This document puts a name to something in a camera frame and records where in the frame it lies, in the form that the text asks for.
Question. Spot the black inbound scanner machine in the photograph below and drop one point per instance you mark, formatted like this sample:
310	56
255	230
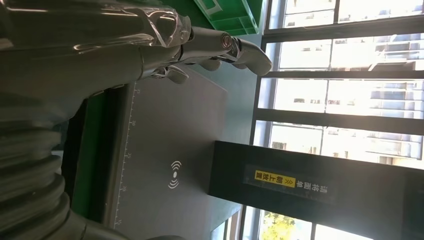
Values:
179	132

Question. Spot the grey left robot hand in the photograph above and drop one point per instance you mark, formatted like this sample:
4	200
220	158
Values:
82	43

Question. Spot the green plastic crate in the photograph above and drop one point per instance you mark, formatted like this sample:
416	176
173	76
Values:
228	16

